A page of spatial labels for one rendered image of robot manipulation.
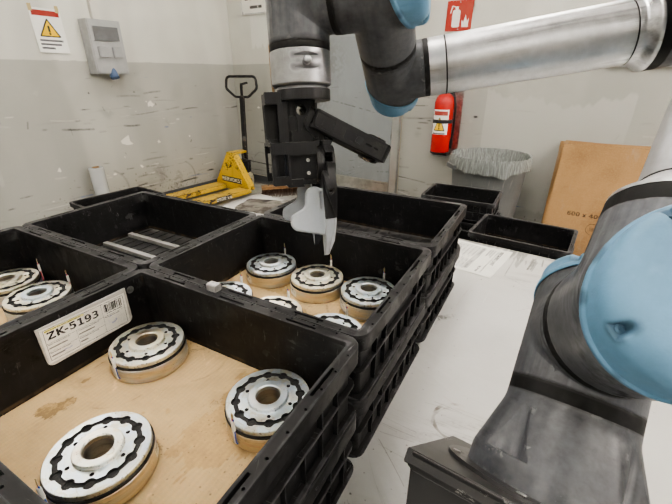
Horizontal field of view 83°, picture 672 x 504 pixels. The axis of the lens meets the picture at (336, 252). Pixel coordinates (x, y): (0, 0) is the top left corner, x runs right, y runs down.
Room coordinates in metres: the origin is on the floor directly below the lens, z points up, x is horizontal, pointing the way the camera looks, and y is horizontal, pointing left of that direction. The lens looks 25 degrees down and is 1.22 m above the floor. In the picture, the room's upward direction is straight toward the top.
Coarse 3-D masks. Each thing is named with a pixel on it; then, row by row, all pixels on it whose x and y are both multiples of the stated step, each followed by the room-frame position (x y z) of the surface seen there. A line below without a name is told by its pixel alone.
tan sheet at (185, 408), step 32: (192, 352) 0.47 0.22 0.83; (64, 384) 0.40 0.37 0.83; (96, 384) 0.40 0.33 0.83; (128, 384) 0.40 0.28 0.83; (160, 384) 0.40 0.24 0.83; (192, 384) 0.40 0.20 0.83; (224, 384) 0.40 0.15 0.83; (32, 416) 0.35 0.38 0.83; (64, 416) 0.35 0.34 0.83; (96, 416) 0.35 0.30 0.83; (160, 416) 0.35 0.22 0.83; (192, 416) 0.35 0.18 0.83; (224, 416) 0.35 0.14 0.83; (0, 448) 0.30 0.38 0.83; (32, 448) 0.30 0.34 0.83; (160, 448) 0.30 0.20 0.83; (192, 448) 0.30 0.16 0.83; (224, 448) 0.30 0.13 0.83; (32, 480) 0.26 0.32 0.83; (160, 480) 0.26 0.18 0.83; (192, 480) 0.26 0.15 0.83; (224, 480) 0.26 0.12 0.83
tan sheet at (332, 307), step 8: (232, 280) 0.69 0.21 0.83; (256, 288) 0.66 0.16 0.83; (264, 288) 0.66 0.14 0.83; (272, 288) 0.66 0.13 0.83; (280, 288) 0.66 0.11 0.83; (256, 296) 0.63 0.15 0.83; (264, 296) 0.63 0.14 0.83; (304, 304) 0.60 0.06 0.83; (312, 304) 0.60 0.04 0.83; (320, 304) 0.60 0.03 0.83; (328, 304) 0.60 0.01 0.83; (336, 304) 0.60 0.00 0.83; (304, 312) 0.58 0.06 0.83; (312, 312) 0.58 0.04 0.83; (320, 312) 0.58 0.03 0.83; (328, 312) 0.58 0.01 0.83; (336, 312) 0.58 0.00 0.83; (344, 312) 0.58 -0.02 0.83; (360, 320) 0.55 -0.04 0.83
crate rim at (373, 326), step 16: (240, 224) 0.76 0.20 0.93; (288, 224) 0.77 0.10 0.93; (208, 240) 0.67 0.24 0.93; (368, 240) 0.68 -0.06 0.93; (384, 240) 0.67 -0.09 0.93; (176, 256) 0.60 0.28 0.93; (160, 272) 0.54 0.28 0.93; (176, 272) 0.54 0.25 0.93; (416, 272) 0.54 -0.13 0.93; (224, 288) 0.49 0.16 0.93; (400, 288) 0.49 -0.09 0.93; (256, 304) 0.45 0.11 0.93; (272, 304) 0.45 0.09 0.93; (384, 304) 0.45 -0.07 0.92; (400, 304) 0.48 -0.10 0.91; (304, 320) 0.41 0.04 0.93; (320, 320) 0.41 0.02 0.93; (368, 320) 0.41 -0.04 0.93; (384, 320) 0.43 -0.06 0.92; (352, 336) 0.38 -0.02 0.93; (368, 336) 0.38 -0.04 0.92
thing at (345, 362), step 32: (96, 288) 0.49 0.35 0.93; (192, 288) 0.49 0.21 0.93; (32, 320) 0.41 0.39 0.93; (288, 320) 0.41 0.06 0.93; (352, 352) 0.35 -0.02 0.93; (320, 384) 0.30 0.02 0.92; (288, 416) 0.26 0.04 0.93; (288, 448) 0.23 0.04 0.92; (0, 480) 0.19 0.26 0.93; (256, 480) 0.20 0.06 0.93
